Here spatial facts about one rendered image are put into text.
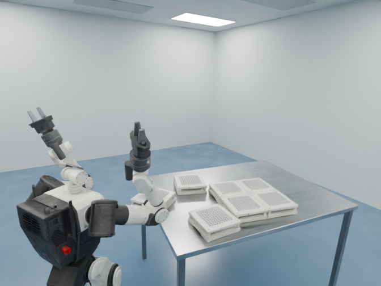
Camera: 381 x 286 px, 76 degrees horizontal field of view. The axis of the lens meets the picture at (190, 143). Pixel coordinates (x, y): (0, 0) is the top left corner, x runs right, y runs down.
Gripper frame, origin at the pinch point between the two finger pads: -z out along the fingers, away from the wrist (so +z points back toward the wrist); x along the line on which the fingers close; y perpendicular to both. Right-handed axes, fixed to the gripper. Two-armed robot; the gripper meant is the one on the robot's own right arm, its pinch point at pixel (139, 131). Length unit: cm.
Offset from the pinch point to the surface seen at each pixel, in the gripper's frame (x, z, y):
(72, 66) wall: 427, 141, 14
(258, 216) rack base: -18, 78, 76
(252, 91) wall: 276, 172, 354
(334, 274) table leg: -64, 144, 146
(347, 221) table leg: -45, 96, 152
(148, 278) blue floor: 17, 182, 11
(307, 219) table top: -34, 78, 106
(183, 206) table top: 18, 91, 38
